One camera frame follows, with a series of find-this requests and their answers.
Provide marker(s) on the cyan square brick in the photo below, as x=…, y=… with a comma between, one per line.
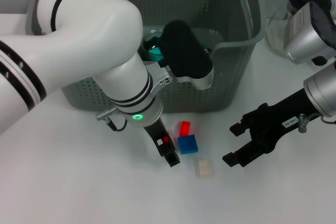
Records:
x=156, y=53

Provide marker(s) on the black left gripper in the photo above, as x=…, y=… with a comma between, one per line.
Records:
x=157, y=130

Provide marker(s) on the dark red angled brick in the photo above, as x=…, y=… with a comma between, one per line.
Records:
x=166, y=140

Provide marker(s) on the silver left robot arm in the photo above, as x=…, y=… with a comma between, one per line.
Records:
x=92, y=37

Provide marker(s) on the red tall brick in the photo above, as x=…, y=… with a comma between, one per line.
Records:
x=185, y=128

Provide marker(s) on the white two-stud brick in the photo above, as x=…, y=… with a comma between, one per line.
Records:
x=204, y=168

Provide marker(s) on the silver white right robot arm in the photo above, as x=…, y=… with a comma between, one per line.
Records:
x=323, y=93

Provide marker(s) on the glass teapot with black lid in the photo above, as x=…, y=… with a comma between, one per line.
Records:
x=275, y=32

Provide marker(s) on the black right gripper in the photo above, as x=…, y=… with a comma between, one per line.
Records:
x=281, y=121

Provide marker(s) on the blue square brick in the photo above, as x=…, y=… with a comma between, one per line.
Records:
x=187, y=144

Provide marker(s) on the grey perforated storage bin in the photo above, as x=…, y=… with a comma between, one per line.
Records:
x=231, y=82

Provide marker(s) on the glass teacup with black holder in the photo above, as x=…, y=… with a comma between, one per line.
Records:
x=149, y=43

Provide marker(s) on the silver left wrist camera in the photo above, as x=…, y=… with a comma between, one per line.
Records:
x=189, y=56

